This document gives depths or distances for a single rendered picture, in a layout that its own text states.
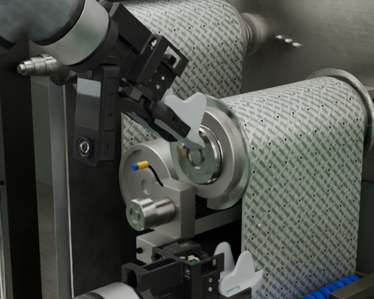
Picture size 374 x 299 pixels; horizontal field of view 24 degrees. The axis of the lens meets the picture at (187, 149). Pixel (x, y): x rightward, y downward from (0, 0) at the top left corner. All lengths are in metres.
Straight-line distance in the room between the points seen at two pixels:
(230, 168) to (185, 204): 0.09
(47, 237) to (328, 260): 0.71
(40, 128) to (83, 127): 1.08
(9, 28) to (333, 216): 0.56
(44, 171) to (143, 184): 0.88
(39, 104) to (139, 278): 1.11
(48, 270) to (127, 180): 0.43
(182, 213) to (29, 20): 0.36
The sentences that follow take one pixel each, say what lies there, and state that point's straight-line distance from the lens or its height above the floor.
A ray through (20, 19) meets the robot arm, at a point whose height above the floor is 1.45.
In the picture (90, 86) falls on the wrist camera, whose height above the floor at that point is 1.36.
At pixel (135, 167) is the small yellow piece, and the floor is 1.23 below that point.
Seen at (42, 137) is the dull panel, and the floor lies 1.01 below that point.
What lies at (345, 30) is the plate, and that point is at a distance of 1.33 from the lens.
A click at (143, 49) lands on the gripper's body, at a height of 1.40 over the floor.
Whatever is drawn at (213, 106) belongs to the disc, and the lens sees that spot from 1.07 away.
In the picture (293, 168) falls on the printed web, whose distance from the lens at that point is 1.12.
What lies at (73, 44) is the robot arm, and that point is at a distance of 0.89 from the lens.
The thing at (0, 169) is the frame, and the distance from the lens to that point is 1.25.
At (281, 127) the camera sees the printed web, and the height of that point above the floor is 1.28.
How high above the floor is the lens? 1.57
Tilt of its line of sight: 17 degrees down
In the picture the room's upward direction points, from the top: straight up
